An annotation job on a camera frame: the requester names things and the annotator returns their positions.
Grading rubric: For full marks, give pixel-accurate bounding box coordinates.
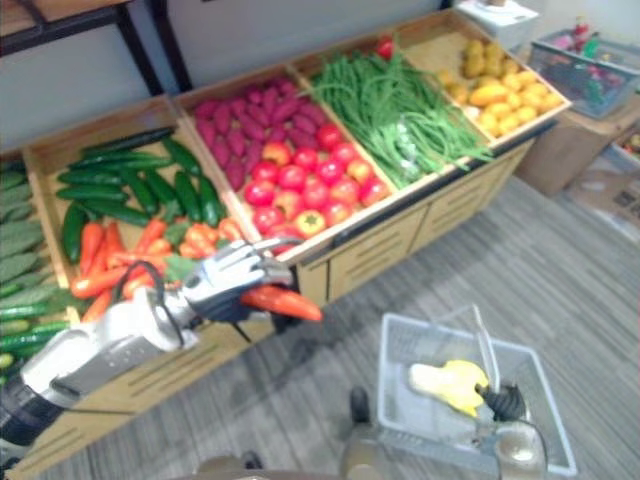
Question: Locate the yellow mango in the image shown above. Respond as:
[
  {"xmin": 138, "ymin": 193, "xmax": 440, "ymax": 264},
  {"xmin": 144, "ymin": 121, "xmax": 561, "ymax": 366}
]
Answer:
[{"xmin": 468, "ymin": 83, "xmax": 510, "ymax": 107}]

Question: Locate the black metal shelf rack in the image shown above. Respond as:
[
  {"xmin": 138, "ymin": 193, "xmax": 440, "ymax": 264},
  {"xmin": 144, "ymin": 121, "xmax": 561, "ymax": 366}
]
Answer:
[{"xmin": 0, "ymin": 0, "xmax": 194, "ymax": 97}]

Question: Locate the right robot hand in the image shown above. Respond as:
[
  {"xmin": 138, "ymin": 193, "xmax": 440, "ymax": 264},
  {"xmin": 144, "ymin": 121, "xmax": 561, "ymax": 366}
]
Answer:
[{"xmin": 474, "ymin": 382, "xmax": 530, "ymax": 425}]

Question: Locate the green long bean pile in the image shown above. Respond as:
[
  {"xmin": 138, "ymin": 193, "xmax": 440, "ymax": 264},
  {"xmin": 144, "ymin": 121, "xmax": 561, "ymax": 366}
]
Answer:
[{"xmin": 309, "ymin": 49, "xmax": 494, "ymax": 191}]

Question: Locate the grey plastic crate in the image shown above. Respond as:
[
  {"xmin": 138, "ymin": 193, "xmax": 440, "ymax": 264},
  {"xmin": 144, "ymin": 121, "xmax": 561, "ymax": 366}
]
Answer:
[{"xmin": 528, "ymin": 28, "xmax": 640, "ymax": 120}]

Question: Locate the flat cardboard box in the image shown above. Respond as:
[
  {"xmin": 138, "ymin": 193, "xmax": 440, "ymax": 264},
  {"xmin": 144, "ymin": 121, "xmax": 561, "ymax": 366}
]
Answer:
[{"xmin": 564, "ymin": 154, "xmax": 640, "ymax": 229}]

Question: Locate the white box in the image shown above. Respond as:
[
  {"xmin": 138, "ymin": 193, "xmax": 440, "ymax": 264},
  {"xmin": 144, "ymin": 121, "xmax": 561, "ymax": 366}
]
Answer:
[{"xmin": 454, "ymin": 0, "xmax": 541, "ymax": 51}]

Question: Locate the large cardboard box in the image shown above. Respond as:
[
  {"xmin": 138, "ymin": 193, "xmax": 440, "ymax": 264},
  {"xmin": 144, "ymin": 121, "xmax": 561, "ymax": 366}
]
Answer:
[{"xmin": 514, "ymin": 94, "xmax": 640, "ymax": 197}]

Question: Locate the white wire shopping basket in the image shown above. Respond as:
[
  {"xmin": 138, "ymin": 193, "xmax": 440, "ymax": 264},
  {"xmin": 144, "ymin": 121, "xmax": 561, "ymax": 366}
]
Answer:
[{"xmin": 375, "ymin": 303, "xmax": 579, "ymax": 479}]

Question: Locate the yellow vegetable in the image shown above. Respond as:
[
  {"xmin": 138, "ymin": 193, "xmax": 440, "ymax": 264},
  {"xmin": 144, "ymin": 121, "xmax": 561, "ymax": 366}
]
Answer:
[{"xmin": 408, "ymin": 359, "xmax": 491, "ymax": 419}]

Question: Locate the yellowish red tomato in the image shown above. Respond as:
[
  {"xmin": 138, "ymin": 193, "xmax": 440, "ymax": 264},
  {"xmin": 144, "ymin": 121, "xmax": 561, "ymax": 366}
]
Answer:
[
  {"xmin": 262, "ymin": 141, "xmax": 293, "ymax": 167},
  {"xmin": 293, "ymin": 209, "xmax": 327, "ymax": 239}
]

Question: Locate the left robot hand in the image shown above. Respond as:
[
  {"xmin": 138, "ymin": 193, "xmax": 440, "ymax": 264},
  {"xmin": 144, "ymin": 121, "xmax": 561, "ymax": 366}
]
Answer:
[{"xmin": 182, "ymin": 238, "xmax": 306, "ymax": 336}]

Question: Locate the wooden produce display stand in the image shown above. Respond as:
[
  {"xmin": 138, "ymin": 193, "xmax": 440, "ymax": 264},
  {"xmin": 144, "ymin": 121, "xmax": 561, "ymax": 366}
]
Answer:
[{"xmin": 0, "ymin": 7, "xmax": 574, "ymax": 480}]

